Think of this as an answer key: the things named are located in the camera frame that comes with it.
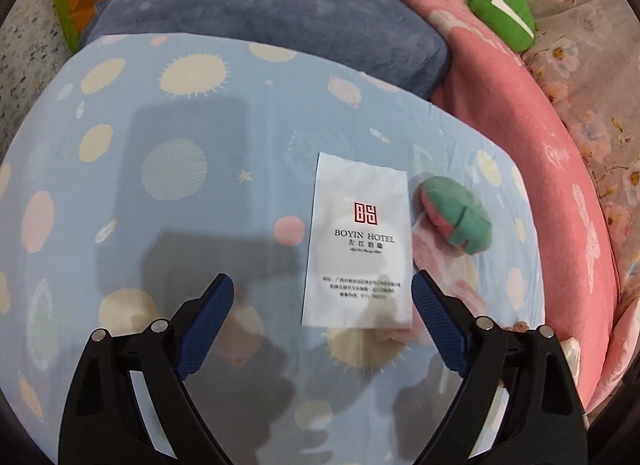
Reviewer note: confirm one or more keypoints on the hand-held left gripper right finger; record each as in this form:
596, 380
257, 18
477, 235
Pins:
440, 325

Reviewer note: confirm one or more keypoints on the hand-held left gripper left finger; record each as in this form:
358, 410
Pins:
205, 330

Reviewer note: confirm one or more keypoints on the green and pink socks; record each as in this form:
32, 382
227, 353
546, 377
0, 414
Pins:
460, 215

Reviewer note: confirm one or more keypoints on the bin with white plastic bag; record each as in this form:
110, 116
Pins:
570, 349

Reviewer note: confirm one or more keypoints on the white paper packet red logo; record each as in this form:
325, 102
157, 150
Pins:
350, 185

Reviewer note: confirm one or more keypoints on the light blue dotted cloth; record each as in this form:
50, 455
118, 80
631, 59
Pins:
150, 245

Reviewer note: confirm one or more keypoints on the pink blanket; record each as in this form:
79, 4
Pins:
525, 110

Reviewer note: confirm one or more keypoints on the floral bed sheet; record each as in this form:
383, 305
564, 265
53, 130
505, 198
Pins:
590, 95

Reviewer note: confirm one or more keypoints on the green round cushion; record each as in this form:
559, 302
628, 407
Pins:
500, 15

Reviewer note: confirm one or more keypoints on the blue-grey cushion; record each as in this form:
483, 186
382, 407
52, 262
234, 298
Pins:
250, 10

